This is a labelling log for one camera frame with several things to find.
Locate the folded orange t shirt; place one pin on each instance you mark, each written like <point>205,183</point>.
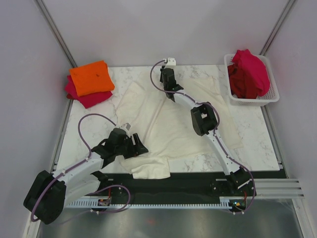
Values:
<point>91,78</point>

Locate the white plastic basket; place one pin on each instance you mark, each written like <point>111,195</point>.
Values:
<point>271,96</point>

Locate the cream white t shirt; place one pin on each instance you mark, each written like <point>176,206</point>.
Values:
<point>165,127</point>

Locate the white slotted cable duct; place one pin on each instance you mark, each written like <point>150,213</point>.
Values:
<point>102,203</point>

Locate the right corner metal post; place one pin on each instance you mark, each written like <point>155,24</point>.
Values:
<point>278,25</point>

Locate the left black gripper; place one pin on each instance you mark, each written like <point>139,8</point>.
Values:
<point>140,148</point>

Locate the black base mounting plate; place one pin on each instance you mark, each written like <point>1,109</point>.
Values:
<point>179,187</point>

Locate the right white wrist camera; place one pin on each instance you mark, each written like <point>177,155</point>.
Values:
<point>169,62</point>

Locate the corner metal post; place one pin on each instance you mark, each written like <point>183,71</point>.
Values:
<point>278,25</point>
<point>54,29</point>

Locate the aluminium extrusion rail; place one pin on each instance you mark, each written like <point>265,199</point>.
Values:
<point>279,188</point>

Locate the left corner metal post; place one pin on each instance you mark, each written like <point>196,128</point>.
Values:
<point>54,29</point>

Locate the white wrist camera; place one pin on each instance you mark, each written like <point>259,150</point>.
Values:
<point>169,62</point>
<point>125,126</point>

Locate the crumpled magenta t shirt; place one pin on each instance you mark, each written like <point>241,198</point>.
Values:
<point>256,78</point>

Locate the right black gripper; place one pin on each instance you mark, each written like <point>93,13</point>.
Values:
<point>161,80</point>

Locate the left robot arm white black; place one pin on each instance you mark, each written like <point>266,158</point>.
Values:
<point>51,192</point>

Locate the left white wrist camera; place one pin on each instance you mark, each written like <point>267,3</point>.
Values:
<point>125,126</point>

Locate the folded magenta t shirt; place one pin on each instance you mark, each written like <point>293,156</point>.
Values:
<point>88,100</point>

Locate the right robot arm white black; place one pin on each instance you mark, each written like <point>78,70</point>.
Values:
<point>205,121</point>

